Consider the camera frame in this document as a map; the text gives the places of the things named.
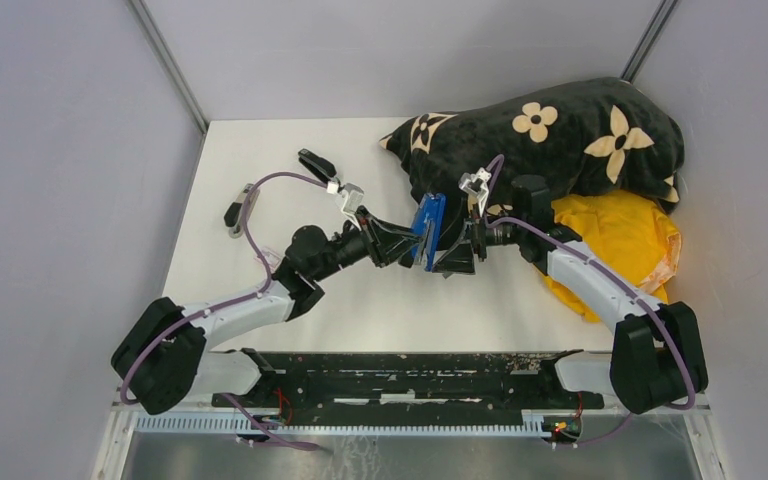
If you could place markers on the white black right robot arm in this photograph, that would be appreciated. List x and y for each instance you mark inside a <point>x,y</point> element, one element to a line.
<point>656,359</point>

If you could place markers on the blue stapler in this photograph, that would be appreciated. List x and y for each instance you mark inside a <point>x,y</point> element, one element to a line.
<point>427,224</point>

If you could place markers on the beige stapler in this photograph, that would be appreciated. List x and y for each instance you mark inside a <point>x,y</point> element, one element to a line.
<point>239,211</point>

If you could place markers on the yellow crumpled cloth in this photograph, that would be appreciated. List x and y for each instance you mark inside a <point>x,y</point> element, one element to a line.
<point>629,233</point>

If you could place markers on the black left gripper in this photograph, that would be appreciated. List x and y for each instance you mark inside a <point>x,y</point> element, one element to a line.
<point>385,242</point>

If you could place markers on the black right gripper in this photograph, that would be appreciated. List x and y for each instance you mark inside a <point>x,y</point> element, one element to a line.
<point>459,258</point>

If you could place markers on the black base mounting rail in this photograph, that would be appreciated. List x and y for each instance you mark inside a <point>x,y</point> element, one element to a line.
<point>409,389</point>

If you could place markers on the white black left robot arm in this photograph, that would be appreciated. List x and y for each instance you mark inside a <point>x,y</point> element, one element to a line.
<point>170,353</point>

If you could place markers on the black floral plush pillow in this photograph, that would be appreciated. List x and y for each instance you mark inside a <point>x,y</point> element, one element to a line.
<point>587,138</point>

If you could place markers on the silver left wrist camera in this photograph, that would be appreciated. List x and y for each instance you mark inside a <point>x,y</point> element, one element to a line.
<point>348,198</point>

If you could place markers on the black stapler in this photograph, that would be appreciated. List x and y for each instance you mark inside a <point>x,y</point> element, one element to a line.
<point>318,166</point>

